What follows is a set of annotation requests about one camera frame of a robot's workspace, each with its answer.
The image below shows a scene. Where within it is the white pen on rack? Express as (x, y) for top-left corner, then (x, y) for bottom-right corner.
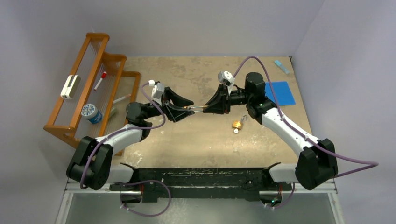
(113, 94), (131, 104)

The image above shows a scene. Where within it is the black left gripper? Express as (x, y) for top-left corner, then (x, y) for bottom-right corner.
(143, 88), (194, 122)

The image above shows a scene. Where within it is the green marker on rack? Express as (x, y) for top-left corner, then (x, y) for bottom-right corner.
(107, 106), (118, 119)

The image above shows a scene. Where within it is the light blue marker pen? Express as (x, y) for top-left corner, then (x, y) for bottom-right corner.
(274, 60), (290, 75)

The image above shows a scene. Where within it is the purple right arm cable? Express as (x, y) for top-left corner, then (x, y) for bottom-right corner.
(232, 56), (379, 178)

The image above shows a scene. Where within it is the red capped marker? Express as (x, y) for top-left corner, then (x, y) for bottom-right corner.
(93, 71), (107, 91)

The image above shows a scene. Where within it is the brass padlock with key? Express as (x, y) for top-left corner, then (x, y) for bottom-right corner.
(232, 115), (248, 134)
(183, 106), (205, 112)

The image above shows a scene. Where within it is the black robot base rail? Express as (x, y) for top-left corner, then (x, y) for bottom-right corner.
(63, 164), (338, 205)

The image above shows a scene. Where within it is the orange wooden rack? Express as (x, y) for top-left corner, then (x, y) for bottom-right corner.
(43, 33), (141, 148)

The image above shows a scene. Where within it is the white stapler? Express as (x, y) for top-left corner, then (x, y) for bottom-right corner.
(60, 75), (81, 99)

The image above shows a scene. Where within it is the blue white tape roll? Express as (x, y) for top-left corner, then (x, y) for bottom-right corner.
(80, 104), (103, 124)

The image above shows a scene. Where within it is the blue folder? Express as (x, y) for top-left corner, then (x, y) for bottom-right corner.
(265, 81), (296, 106)

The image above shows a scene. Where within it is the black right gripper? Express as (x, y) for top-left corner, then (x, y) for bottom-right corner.
(203, 84), (253, 115)

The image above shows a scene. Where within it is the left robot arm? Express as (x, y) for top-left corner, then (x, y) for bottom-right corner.
(66, 87), (194, 190)

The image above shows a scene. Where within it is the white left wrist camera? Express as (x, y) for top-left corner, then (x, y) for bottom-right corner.
(148, 80), (165, 105)

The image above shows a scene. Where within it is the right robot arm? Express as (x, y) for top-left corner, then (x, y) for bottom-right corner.
(203, 71), (338, 190)

